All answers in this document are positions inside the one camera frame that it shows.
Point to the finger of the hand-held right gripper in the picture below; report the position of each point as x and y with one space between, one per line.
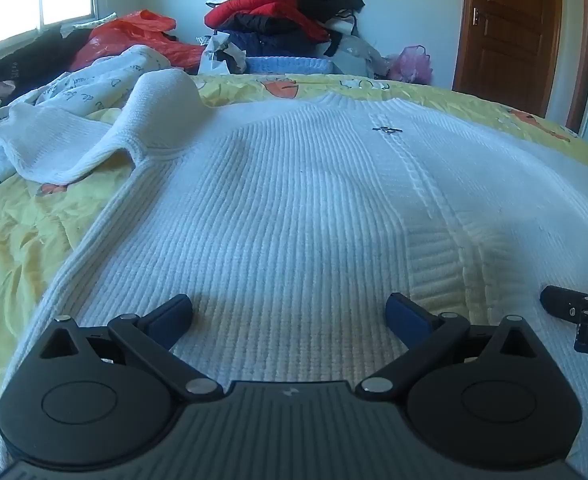
564 302

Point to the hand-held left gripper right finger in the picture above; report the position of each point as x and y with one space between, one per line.
405 316

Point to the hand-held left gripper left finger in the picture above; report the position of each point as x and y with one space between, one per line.
173 316

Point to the white knit sweater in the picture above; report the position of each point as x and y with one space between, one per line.
299 210

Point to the yellow printed bed sheet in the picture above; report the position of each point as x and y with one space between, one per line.
23 240

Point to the pink plastic bag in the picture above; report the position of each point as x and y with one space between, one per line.
411 65

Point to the white script-print quilt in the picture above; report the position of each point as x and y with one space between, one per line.
108 72

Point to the white and grey plastic bag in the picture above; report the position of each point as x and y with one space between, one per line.
218 57

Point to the brown wooden door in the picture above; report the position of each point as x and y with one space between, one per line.
509 35

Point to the light blue knit garment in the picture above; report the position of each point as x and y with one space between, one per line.
289 65

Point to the red plastic bag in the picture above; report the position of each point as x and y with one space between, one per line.
123 30

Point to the navy garment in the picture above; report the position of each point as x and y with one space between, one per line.
274 40

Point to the black cloth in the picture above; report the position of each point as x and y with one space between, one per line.
23 60

